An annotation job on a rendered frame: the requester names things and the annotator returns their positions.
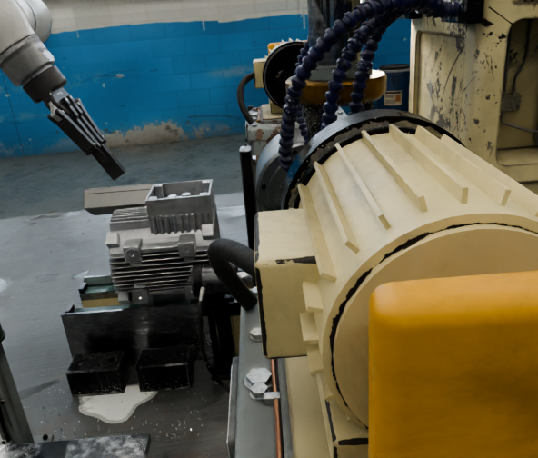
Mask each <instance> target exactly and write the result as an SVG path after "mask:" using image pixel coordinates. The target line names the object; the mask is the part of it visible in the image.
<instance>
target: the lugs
mask: <svg viewBox="0 0 538 458"><path fill-rule="evenodd" d="M201 226H202V237H203V240H212V239H214V226H213V224H202V225H201ZM105 244H106V246H107V247H108V248H118V247H120V234H119V233H118V232H113V233H106V238H105ZM118 302H119V303H120V304H131V303H132V294H131V293H130V292H128V293H118Z"/></svg>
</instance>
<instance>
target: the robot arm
mask: <svg viewBox="0 0 538 458"><path fill-rule="evenodd" d="M52 21H53V19H52V16H51V13H50V11H49V10H48V8H47V6H46V5H45V4H44V3H43V2H42V1H41V0H0V68H1V69H2V70H3V72H4V73H5V74H6V75H7V77H8V78H9V79H10V80H11V81H12V82H13V84H14V85H15V86H21V85H24V86H23V89H24V90H25V92H26V93H27V94H28V95H29V97H30V98H31V99H32V100H33V101H34V102H35V103H37V104H38V103H40V102H42V101H44V103H45V105H46V107H47V108H48V109H49V110H50V112H51V114H49V115H48V116H47V117H48V119H49V120H50V121H52V122H53V123H54V124H56V125H57V126H58V127H59V128H60V129H61V130H62V131H63V132H64V133H65V134H66V135H67V136H68V137H69V138H70V139H71V140H72V141H73V142H74V143H75V144H76V145H77V146H78V147H79V148H80V149H81V150H82V151H83V152H84V153H85V154H86V155H90V154H92V156H93V157H94V158H95V159H96V161H97V162H98V163H99V164H100V165H101V166H102V167H103V168H104V170H105V171H106V172H107V173H108V174H109V176H110V177H111V178H112V179H113V180H115V179H117V178H118V177H120V176H121V175H122V174H124V173H125V172H126V170H125V169H124V167H123V166H122V165H121V164H120V162H119V161H118V160H117V159H116V157H115V156H114V155H113V153H112V152H111V151H110V150H109V149H108V147H107V146H106V145H105V143H106V142H107V140H106V139H105V138H104V136H103V135H102V133H101V132H100V130H99V129H98V127H97V126H96V124H95V122H94V121H93V119H92V118H91V116H90V115H89V114H88V113H87V112H86V110H85V108H84V106H83V104H82V102H81V100H80V99H79V98H76V99H74V98H73V97H72V96H71V95H70V94H68V93H67V92H66V90H65V89H64V88H63V86H64V85H65V84H66V83H67V80H66V78H65V77H64V75H63V74H62V73H61V72H60V70H59V69H58V68H57V67H56V65H52V64H53V63H54V61H55V58H54V57H53V56H52V55H51V53H50V52H49V51H48V49H47V48H46V47H45V45H44V44H43V42H45V41H46V40H47V38H48V37H49V36H50V34H51V28H52ZM70 117H71V118H70ZM103 140H104V141H103Z"/></svg>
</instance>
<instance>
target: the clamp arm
mask: <svg viewBox="0 0 538 458"><path fill-rule="evenodd" d="M239 155H240V164H241V174H242V183H243V192H244V210H245V220H246V229H247V238H248V247H249V248H251V249H252V250H254V216H255V215H256V214H257V204H256V194H255V183H254V166H256V156H253V153H252V146H241V147H240V150H239ZM246 276H247V277H251V279H247V280H246V281H247V282H251V283H252V286H253V288H254V287H256V280H255V279H254V278H253V277H252V276H250V275H249V274H246Z"/></svg>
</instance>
